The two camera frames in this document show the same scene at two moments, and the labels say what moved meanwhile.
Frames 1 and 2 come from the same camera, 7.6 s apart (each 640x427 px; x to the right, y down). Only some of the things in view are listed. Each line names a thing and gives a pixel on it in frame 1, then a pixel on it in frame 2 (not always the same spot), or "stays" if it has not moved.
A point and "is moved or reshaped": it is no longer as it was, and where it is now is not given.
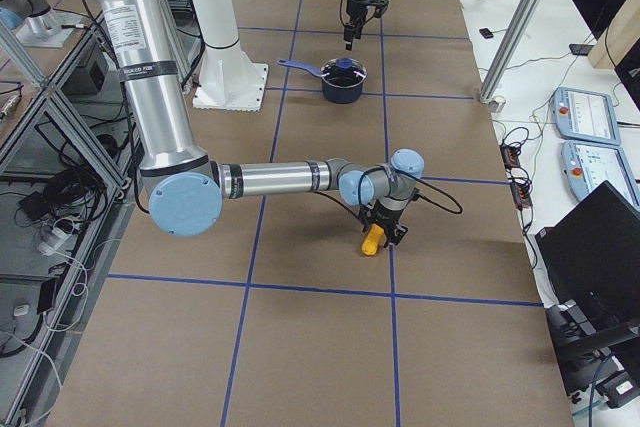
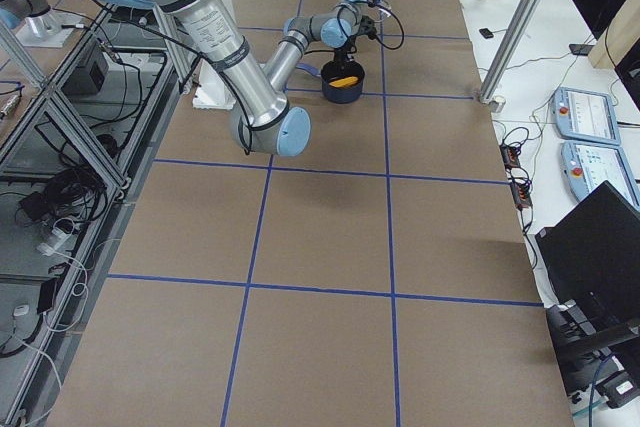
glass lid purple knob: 344,62 is moved or reshaped
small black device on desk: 486,33 stays
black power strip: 519,184 stays
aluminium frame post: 521,25 stays
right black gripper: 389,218 -> 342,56
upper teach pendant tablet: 585,115 stays
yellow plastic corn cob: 374,237 -> 344,82
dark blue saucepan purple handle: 342,78 stays
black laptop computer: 590,262 stays
